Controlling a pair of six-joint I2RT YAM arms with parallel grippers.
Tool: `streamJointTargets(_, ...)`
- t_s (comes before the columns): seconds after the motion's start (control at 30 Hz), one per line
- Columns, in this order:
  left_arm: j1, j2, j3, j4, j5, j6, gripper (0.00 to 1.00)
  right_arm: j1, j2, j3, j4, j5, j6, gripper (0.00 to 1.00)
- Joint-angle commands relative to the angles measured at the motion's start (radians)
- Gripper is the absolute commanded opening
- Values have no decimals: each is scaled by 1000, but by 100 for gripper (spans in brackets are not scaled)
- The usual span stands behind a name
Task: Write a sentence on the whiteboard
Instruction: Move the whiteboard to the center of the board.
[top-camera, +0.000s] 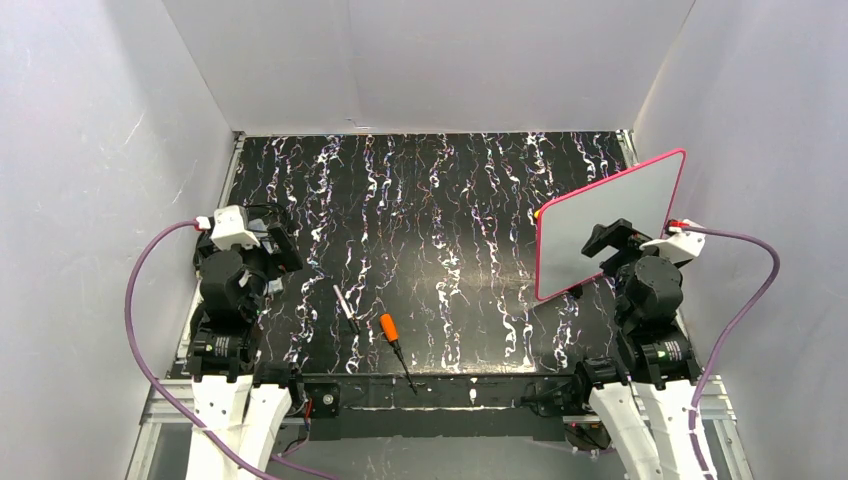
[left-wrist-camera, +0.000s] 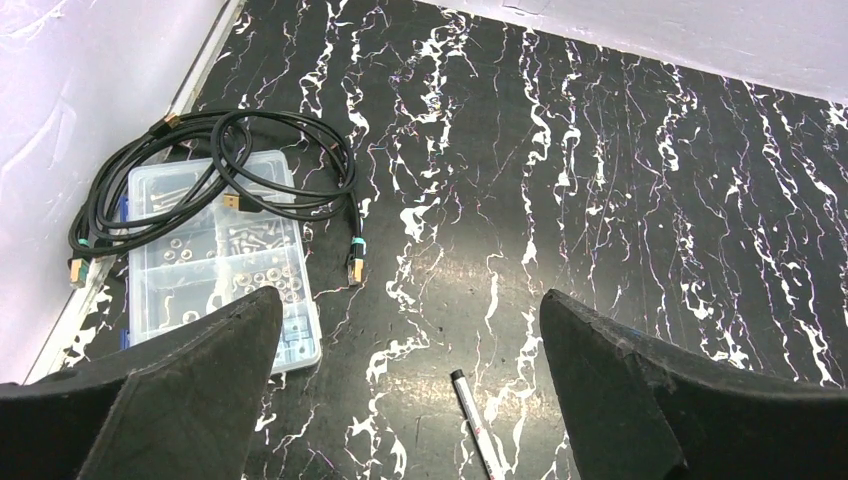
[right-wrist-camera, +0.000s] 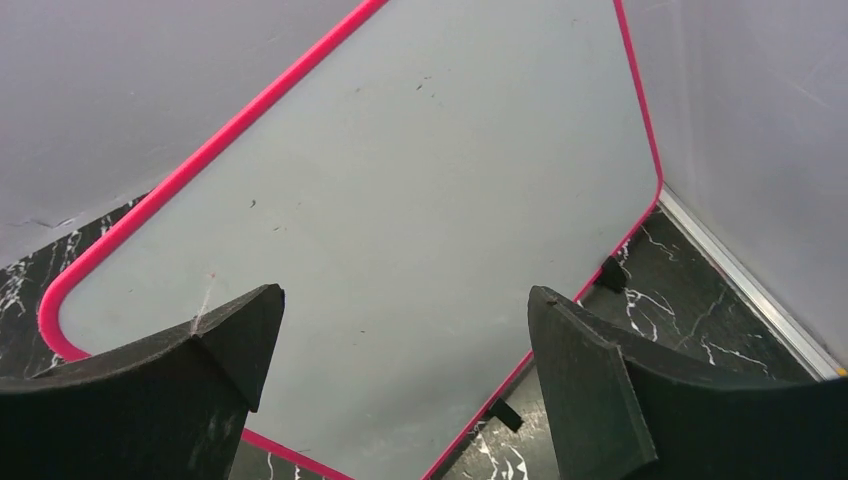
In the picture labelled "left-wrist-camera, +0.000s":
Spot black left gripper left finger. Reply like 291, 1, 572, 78
1, 287, 283, 479

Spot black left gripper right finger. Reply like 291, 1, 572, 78
539, 289, 847, 479

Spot white black whiteboard marker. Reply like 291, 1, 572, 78
450, 369, 505, 480

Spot clear plastic screw box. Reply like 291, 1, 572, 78
119, 149, 323, 376

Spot black coiled ethernet cable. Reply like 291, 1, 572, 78
68, 109, 367, 289

